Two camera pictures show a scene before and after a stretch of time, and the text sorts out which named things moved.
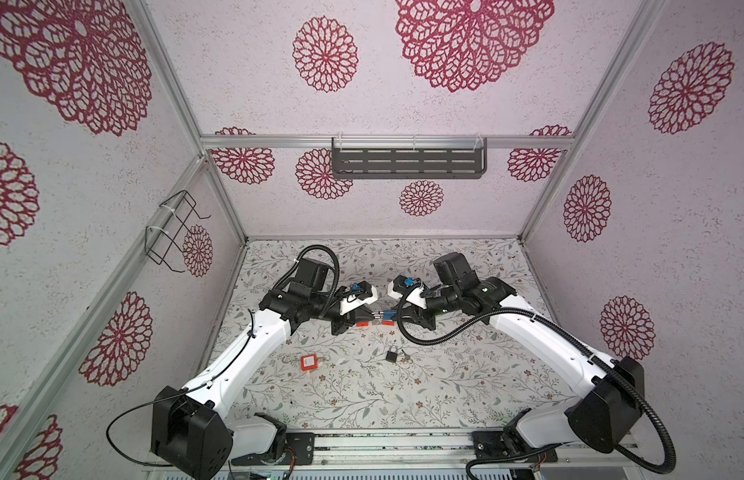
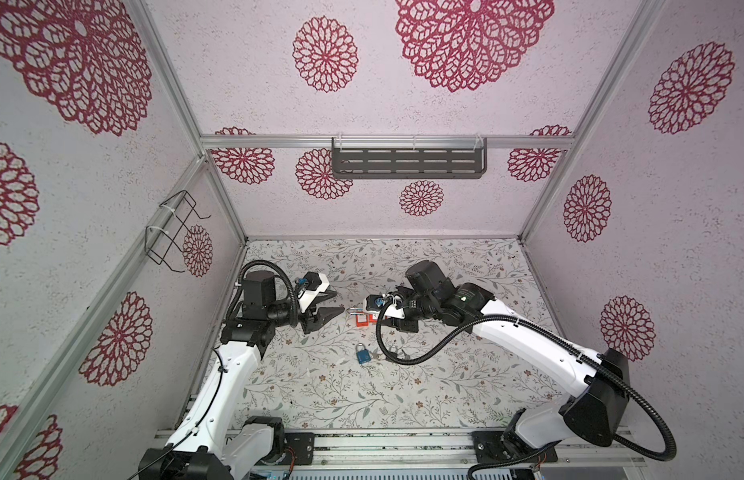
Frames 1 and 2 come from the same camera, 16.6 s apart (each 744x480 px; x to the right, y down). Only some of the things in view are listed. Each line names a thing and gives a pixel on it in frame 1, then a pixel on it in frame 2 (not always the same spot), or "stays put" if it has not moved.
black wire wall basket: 162,238 stays put
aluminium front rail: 413,447 stays put
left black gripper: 351,318 -> 318,320
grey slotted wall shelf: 409,158 stays put
